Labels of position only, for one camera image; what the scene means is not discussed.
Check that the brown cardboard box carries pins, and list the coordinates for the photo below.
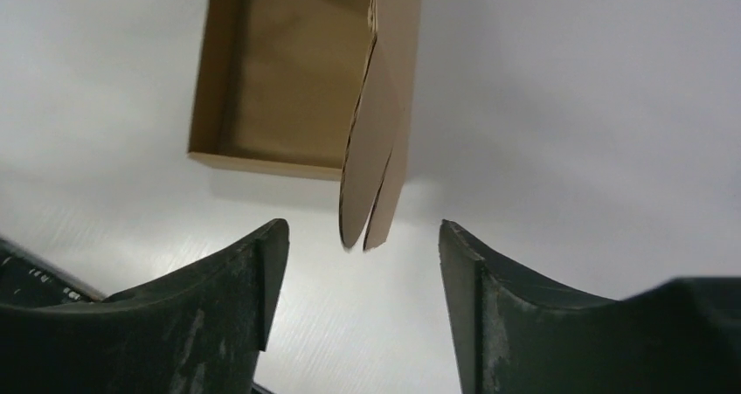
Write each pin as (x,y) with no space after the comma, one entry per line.
(319,89)

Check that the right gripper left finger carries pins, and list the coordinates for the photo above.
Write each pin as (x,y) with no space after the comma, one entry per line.
(199,329)

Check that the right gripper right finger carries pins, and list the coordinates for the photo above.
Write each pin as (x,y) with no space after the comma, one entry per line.
(517,331)

